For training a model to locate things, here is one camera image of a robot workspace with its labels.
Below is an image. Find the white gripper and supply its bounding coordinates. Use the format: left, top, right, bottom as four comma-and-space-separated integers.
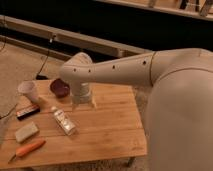
70, 83, 94, 109

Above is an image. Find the white sponge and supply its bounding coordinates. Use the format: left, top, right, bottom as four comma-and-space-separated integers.
15, 122, 39, 143

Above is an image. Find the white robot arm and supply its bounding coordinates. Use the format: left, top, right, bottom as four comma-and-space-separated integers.
59, 48, 213, 171

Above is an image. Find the white ceramic cup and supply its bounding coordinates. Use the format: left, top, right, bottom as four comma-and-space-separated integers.
18, 81, 39, 103

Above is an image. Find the dark red bowl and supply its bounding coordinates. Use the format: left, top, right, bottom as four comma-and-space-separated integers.
50, 79, 70, 98

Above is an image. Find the clear plastic bottle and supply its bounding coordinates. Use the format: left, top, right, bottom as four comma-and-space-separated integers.
51, 106, 76, 135

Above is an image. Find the wooden table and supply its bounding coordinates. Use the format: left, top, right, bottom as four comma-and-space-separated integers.
0, 80, 147, 169

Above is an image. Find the orange carrot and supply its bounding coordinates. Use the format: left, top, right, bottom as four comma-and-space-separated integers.
9, 140, 46, 163

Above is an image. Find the long metal rail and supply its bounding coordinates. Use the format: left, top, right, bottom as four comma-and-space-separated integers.
0, 14, 148, 57

